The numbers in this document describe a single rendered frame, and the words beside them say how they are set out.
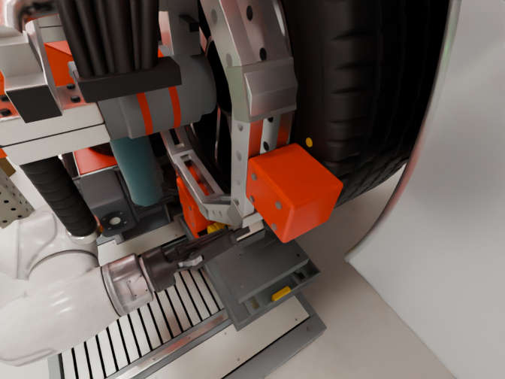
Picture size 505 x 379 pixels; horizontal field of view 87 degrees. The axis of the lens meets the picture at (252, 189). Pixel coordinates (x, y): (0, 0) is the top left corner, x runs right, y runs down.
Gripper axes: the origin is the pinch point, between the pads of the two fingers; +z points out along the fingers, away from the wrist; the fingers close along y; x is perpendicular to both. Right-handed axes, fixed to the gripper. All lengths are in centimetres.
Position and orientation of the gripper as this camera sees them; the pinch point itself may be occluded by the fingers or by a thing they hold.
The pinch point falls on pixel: (246, 227)
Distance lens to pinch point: 55.6
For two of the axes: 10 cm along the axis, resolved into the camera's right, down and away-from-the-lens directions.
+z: 8.5, -3.4, 4.1
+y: 4.2, -0.3, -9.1
